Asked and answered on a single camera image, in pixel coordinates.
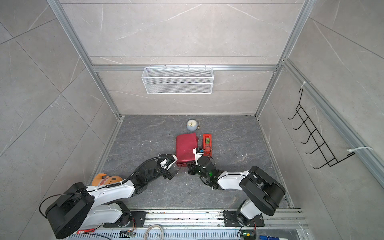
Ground red tape dispenser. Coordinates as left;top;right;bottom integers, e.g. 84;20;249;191
203;134;212;157

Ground dark red wrapping paper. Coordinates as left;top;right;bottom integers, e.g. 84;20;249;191
176;133;199;167

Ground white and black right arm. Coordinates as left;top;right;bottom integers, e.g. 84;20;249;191
187;157;286;226

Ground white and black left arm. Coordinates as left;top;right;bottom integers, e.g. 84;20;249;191
41;154;178;240

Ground small round white clock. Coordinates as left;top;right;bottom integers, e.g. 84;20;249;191
186;119;199;132

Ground orange plush toy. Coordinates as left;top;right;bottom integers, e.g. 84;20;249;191
92;173;123;186

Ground red and white marker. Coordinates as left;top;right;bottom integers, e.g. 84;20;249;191
76;228;96;234

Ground blue and white marker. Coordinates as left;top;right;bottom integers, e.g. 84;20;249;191
259;236;288;240

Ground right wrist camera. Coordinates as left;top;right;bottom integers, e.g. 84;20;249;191
193;146;212;165

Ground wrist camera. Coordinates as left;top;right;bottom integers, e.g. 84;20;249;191
193;146;212;165
158;154;178;170

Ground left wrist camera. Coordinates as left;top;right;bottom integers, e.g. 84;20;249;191
158;154;178;170

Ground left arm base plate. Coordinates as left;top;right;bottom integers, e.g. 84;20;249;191
118;211;147;229

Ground coiled grey cable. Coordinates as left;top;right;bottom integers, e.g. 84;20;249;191
145;223;165;240

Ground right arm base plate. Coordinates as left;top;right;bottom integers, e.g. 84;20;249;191
222;210;265;227

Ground aluminium front rail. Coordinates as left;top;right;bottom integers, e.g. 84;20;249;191
69;209;313;240

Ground white wire mesh basket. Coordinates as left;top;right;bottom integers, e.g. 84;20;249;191
142;67;214;95

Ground black wire hook rack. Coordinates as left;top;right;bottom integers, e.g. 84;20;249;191
287;89;355;170

